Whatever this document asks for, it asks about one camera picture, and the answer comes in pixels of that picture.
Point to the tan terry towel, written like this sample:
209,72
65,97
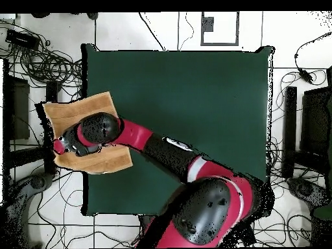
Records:
77,109

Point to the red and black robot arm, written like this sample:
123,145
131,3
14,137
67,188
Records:
135,135

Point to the dark flat panel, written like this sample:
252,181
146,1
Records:
316,116
19,109

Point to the dark stand foot with knob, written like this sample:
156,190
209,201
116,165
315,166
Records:
37,182
304,189

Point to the black electronics box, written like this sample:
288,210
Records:
22,39

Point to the dark green table cloth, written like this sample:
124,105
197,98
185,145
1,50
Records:
181,90

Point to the dark grey square plate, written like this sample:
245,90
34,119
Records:
208,24

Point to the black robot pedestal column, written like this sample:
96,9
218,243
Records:
146,221

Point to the grey square floor frame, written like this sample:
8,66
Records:
202,36

